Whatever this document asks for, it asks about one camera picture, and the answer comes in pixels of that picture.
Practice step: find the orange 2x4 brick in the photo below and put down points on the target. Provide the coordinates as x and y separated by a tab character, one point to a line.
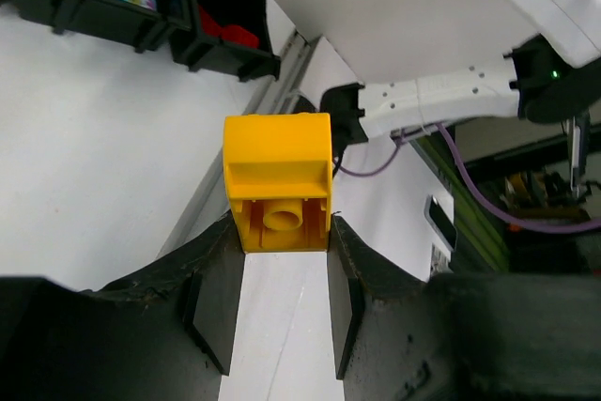
277	173

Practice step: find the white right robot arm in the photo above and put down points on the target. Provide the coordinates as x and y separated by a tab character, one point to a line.
547	79

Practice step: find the red curved brick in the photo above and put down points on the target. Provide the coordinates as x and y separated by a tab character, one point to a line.
209	26

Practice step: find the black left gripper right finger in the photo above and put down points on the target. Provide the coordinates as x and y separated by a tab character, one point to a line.
474	336

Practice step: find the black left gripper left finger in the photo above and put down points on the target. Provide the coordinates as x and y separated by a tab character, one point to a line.
164	332

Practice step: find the black four-compartment tray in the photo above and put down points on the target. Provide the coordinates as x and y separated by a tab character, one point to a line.
175	22

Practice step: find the red arch lego brick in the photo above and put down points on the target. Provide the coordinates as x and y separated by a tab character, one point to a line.
239	35

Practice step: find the aluminium table edge rail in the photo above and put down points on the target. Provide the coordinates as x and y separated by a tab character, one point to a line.
210	204

